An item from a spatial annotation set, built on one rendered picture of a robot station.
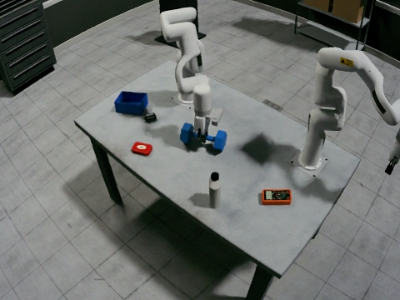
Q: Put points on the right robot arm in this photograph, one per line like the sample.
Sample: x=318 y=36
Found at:
x=192 y=50

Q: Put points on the blue dumbbell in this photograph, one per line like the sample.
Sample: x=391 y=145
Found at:
x=187 y=134

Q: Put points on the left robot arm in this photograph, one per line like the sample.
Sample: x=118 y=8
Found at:
x=327 y=95

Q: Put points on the red tin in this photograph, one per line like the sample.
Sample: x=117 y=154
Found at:
x=142 y=148

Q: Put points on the blue open bin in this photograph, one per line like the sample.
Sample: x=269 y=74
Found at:
x=127 y=102

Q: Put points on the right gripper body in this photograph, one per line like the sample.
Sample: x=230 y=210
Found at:
x=201 y=122

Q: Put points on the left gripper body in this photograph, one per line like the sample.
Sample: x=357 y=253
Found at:
x=395 y=152

